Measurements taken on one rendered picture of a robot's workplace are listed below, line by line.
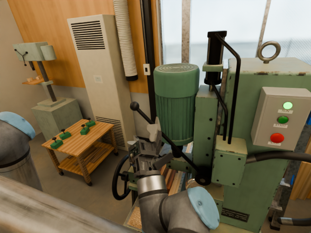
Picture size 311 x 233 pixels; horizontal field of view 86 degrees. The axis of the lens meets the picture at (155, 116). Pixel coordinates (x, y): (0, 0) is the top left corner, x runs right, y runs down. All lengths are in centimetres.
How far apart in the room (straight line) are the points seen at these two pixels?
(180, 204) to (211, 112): 33
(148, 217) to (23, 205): 28
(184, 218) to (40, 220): 27
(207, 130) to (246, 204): 36
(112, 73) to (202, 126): 161
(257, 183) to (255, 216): 20
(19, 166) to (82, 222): 36
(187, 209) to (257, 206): 48
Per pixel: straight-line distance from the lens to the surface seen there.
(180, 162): 84
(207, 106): 61
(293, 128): 55
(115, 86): 214
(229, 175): 62
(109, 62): 208
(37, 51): 269
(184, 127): 67
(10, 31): 367
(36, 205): 42
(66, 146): 215
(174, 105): 62
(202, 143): 70
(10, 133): 61
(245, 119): 59
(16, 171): 69
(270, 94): 50
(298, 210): 229
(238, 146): 58
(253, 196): 81
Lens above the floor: 164
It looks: 28 degrees down
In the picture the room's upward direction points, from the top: 5 degrees counter-clockwise
